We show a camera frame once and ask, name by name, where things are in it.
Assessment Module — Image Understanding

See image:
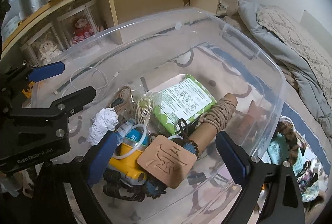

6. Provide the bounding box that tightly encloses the brown furry headband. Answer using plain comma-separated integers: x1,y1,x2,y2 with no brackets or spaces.
276,121,299,166

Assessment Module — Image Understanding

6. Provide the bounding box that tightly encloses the clear plastic storage bin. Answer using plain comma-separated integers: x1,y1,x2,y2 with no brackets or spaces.
28,6,287,224

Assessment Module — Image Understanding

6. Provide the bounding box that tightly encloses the teal wipes pack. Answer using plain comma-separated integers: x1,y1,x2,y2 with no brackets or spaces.
262,134,305,176

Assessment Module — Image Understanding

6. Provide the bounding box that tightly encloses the yellow toy camera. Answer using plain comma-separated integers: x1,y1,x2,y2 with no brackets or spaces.
109,125,148,186

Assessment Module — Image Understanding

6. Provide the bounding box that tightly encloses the white sheep doll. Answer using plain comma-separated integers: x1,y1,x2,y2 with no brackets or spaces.
39,40,62,65

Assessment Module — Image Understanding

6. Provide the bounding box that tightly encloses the grey blue quilt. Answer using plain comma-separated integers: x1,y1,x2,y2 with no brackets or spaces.
238,0,331,138

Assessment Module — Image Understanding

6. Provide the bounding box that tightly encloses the beige quilted pillow left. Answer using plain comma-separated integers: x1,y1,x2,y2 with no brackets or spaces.
257,6,331,104

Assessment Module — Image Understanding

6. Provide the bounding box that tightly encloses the wooden shelf unit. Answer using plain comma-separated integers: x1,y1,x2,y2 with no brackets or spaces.
1,0,238,71

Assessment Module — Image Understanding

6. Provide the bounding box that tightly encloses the green wet wipes pack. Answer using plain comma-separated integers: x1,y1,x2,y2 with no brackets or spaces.
153,74,217,135

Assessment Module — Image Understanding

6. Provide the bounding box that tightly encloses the crumpled white paper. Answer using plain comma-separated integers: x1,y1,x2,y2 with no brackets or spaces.
87,108,119,146

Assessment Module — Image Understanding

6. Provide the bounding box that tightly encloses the crocheted purple blue bag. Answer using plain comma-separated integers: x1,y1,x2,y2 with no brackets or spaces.
139,118,199,199

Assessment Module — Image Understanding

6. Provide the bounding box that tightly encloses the red dress doll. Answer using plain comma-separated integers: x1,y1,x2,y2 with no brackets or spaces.
71,18,95,44

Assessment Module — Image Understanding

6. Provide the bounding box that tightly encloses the carved wooden tag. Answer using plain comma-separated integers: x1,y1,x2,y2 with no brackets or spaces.
137,135,197,189

